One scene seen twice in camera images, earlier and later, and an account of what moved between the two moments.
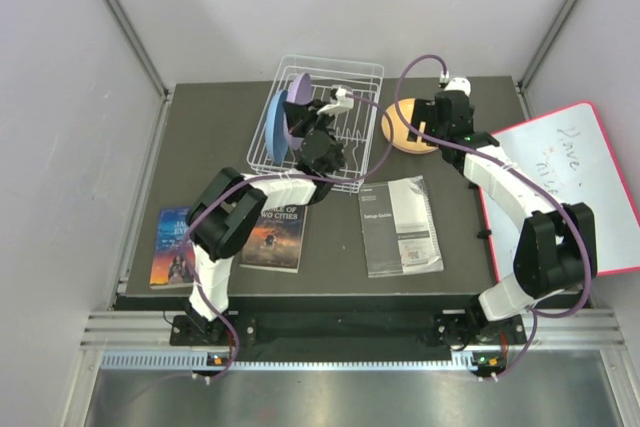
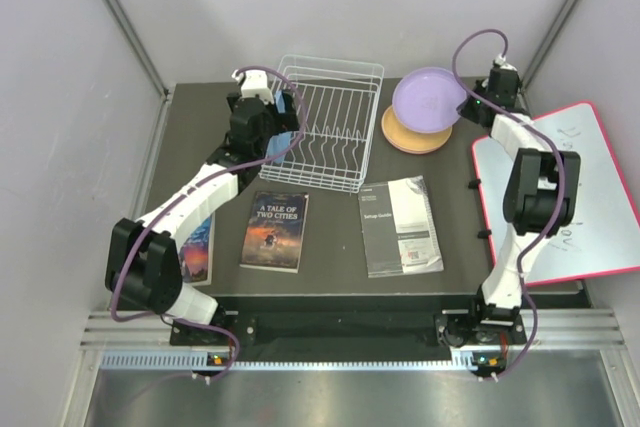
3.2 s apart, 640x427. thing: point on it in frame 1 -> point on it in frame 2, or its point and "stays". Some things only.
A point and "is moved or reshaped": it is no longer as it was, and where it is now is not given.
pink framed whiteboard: [571, 151] stays
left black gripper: [300, 116] -> [282, 121]
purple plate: [300, 92] is moved or reshaped
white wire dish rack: [319, 120] stays
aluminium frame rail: [587, 329] stays
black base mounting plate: [348, 330] stays
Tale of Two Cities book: [276, 243] stays
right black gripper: [425, 111] -> [463, 108]
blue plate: [276, 127] stays
